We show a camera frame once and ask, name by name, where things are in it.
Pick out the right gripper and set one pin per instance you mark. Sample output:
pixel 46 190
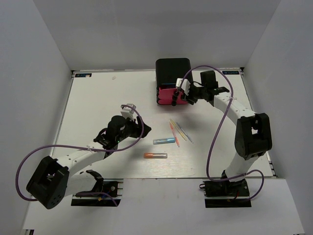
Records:
pixel 189 98

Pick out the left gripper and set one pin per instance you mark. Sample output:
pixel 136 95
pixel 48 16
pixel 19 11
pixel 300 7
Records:
pixel 137 128

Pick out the pink drawer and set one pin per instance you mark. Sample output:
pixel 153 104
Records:
pixel 179 97
pixel 169 102
pixel 166 93

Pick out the blue gel pen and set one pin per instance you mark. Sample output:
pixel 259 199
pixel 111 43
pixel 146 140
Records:
pixel 185 133

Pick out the red gel pen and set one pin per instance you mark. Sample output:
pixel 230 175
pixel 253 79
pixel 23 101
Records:
pixel 174 134

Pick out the yellow gel pen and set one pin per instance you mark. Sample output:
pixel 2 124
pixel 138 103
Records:
pixel 178 129

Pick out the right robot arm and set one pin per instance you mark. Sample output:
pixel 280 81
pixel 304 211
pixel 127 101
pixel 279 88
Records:
pixel 253 134

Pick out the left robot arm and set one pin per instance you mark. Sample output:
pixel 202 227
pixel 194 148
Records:
pixel 57 178

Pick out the orange capped lead case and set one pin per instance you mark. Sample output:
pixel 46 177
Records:
pixel 155 155

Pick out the black drawer cabinet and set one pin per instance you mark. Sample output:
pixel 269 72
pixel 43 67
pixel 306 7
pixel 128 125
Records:
pixel 168 70

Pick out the blue capped lead case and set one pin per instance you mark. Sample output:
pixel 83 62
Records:
pixel 164 141

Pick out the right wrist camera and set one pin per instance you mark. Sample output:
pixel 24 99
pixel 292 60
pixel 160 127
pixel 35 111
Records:
pixel 183 86

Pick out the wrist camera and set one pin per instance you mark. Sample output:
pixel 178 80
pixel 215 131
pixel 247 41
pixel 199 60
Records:
pixel 183 86
pixel 128 112

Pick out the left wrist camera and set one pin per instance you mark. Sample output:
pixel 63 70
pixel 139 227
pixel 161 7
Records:
pixel 128 112

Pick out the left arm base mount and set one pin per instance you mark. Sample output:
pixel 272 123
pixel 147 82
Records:
pixel 108 195

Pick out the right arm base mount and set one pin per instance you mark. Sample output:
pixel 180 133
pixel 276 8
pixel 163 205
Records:
pixel 226 194

